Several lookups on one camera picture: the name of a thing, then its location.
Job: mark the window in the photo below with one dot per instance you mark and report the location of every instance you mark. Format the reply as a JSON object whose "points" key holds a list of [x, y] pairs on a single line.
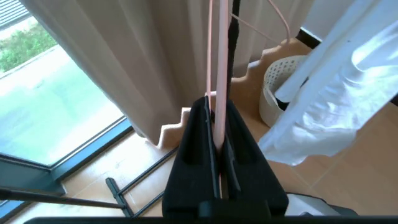
{"points": [[46, 109]]}

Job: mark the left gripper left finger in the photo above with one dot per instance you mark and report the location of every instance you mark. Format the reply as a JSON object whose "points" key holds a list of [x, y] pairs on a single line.
{"points": [[189, 180]]}

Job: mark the beige curtain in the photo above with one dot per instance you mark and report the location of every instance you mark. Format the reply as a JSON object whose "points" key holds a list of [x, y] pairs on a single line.
{"points": [[140, 46]]}

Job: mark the white printed t-shirt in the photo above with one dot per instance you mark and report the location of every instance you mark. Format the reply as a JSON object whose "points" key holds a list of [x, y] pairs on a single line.
{"points": [[342, 93]]}

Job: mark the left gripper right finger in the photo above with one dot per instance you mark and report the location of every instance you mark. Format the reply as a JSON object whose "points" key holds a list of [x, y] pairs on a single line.
{"points": [[255, 183]]}

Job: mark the black clothes rack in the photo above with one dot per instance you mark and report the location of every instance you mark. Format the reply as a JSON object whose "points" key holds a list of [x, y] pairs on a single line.
{"points": [[234, 46]]}

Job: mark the pink clothes hanger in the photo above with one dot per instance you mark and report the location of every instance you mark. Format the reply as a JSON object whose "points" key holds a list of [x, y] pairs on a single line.
{"points": [[284, 25], [221, 77]]}

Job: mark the white laundry basket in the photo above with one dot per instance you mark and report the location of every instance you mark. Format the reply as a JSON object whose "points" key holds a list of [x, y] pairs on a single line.
{"points": [[270, 93]]}

